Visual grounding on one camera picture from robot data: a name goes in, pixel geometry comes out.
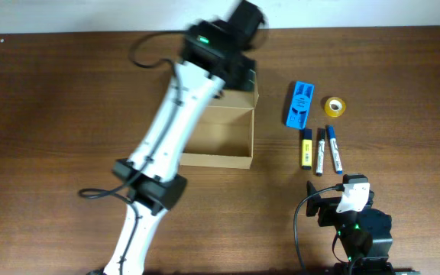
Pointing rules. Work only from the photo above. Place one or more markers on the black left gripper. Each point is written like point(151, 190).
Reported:
point(244, 75)

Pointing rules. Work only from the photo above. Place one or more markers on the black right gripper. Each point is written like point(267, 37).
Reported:
point(328, 208)

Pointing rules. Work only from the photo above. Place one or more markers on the brown cardboard box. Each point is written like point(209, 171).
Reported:
point(224, 135)

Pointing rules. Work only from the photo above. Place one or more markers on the blue whiteboard duster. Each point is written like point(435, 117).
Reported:
point(300, 103)

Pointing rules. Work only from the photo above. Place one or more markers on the yellow highlighter black cap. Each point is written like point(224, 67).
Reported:
point(306, 158)

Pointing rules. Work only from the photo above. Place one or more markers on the black whiteboard marker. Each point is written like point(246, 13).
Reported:
point(320, 152)

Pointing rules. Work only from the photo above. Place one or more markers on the yellow tape roll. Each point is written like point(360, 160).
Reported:
point(334, 107)

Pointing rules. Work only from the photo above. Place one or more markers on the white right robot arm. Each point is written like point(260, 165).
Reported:
point(363, 231)

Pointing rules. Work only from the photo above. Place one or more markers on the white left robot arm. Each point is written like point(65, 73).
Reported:
point(212, 61)

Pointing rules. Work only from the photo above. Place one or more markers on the blue whiteboard marker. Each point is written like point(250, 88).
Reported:
point(334, 149)

